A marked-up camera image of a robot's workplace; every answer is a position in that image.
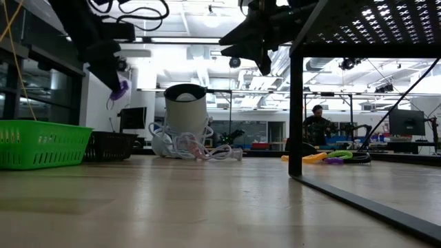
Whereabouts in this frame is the white desk lamp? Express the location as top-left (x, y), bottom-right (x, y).
top-left (151, 83), bottom-right (209, 158)

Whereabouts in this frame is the person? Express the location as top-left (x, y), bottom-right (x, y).
top-left (302, 104), bottom-right (340, 147)

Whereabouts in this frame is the black plastic basket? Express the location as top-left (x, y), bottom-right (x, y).
top-left (82, 130), bottom-right (139, 162)

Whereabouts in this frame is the black background workstation frame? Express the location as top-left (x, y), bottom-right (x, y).
top-left (302, 91), bottom-right (354, 145)

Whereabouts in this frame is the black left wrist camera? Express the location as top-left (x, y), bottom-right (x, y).
top-left (101, 22), bottom-right (136, 41)

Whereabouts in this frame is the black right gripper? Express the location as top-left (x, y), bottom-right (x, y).
top-left (218, 0), bottom-right (294, 76)

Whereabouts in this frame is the green spiral hair tie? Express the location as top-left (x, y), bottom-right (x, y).
top-left (327, 149), bottom-right (353, 160)

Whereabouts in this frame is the black left wrist camera cable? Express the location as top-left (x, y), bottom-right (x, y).
top-left (88, 0), bottom-right (170, 32)

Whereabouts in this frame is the black computer monitor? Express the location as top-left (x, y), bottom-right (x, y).
top-left (118, 106), bottom-right (148, 134)
top-left (388, 108), bottom-right (427, 137)

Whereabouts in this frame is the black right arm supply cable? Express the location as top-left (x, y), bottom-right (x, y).
top-left (358, 56), bottom-right (441, 152)

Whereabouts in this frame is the green plastic basket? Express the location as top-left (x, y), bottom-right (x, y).
top-left (0, 119), bottom-right (94, 171)

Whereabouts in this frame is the black perforated metal shelf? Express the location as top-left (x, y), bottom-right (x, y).
top-left (288, 0), bottom-right (441, 246)

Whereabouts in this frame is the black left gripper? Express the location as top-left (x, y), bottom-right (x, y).
top-left (82, 39), bottom-right (122, 93)

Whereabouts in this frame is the yellow extension cord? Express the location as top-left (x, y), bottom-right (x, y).
top-left (0, 0), bottom-right (38, 121)

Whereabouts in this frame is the white lamp power cord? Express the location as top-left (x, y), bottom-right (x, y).
top-left (147, 116), bottom-right (244, 162)

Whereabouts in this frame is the black monitor stand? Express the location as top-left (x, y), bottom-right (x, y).
top-left (426, 116), bottom-right (440, 154)

